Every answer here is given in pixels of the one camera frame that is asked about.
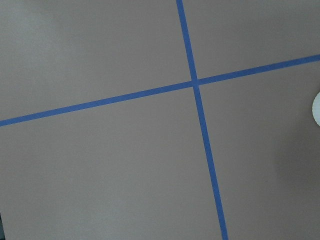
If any white cup with handle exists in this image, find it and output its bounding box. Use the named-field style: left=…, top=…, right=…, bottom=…
left=312, top=92, right=320, bottom=126

